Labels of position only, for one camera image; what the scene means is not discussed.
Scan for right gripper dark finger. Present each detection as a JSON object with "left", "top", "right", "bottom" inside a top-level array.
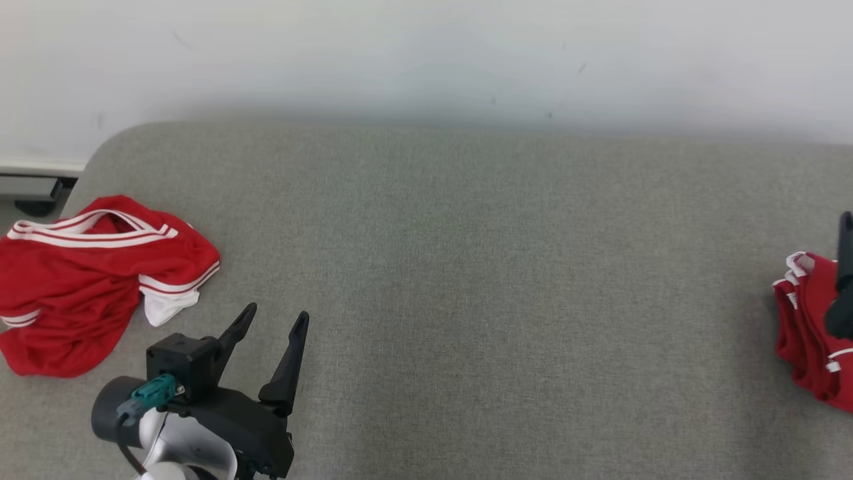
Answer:
[{"left": 825, "top": 211, "right": 853, "bottom": 341}]

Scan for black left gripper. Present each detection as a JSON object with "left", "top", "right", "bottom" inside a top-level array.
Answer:
[{"left": 175, "top": 303, "right": 311, "bottom": 480}]

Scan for teal left camera connector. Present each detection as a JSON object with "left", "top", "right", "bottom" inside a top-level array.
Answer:
[{"left": 117, "top": 373, "right": 185, "bottom": 425}]

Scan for black round foot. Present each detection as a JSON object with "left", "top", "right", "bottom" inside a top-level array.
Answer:
[{"left": 13, "top": 199, "right": 64, "bottom": 218}]

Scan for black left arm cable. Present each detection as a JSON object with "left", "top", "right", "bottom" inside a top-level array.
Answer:
[{"left": 117, "top": 419, "right": 147, "bottom": 477}]

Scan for red jersey with white sleeves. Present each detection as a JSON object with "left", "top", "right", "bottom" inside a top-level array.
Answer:
[{"left": 0, "top": 195, "right": 221, "bottom": 378}]

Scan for red shorts with white trim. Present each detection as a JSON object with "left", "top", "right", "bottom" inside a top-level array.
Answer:
[{"left": 773, "top": 251, "right": 853, "bottom": 414}]

